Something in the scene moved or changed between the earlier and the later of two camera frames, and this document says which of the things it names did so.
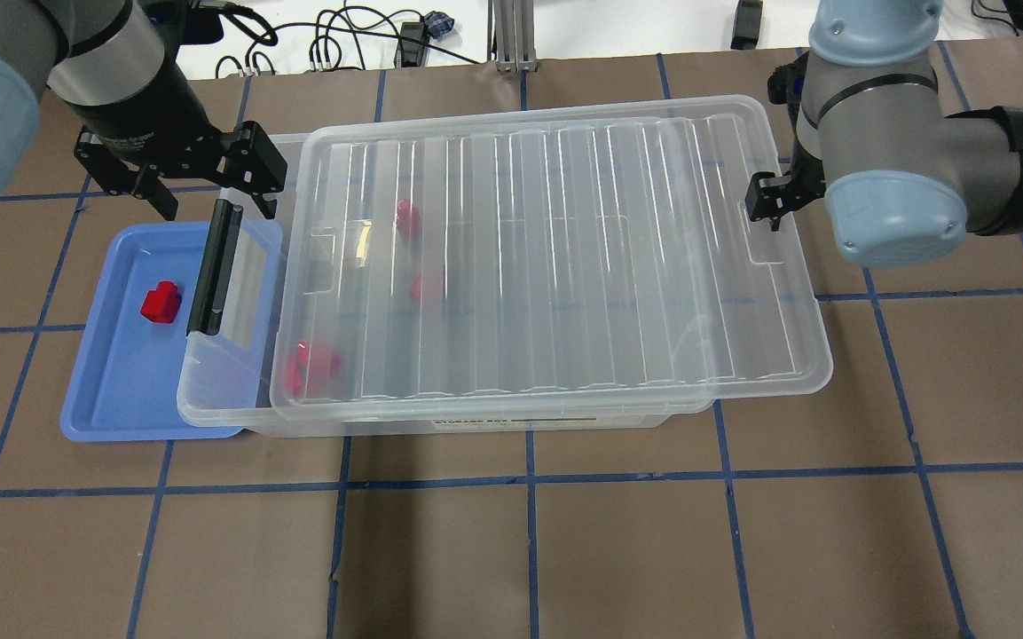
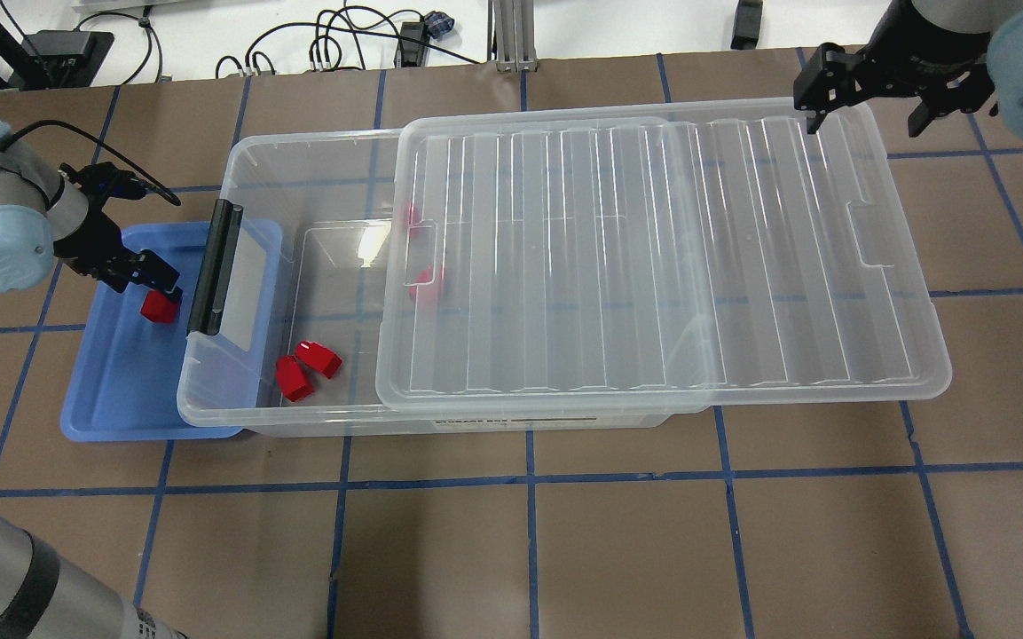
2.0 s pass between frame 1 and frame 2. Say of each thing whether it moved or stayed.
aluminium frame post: stayed
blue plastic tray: stayed
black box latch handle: stayed
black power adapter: stayed
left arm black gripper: moved
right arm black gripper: moved
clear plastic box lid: moved
